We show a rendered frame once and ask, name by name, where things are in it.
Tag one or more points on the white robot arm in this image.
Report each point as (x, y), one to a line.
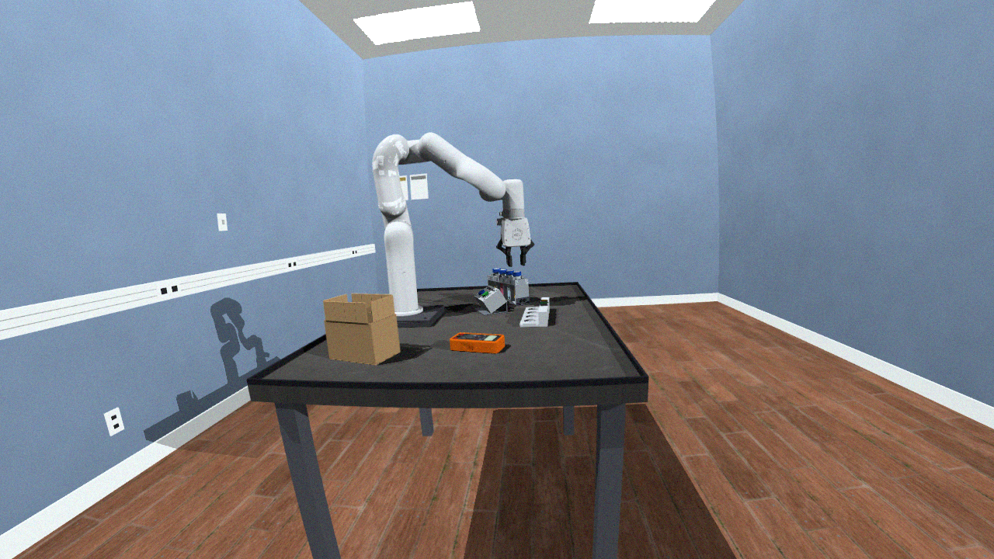
(395, 150)

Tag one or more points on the orange digital multimeter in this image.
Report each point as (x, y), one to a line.
(472, 342)

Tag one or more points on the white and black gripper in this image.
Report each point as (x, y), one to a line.
(515, 232)

